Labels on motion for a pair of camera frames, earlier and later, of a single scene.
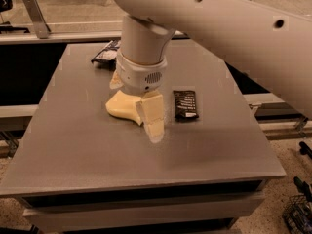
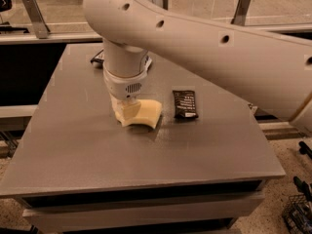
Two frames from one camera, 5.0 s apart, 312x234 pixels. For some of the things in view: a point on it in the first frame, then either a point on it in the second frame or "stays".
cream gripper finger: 115,81 to 126,109
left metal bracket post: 37,17 stays
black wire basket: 297,214 stays
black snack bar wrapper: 185,103 stays
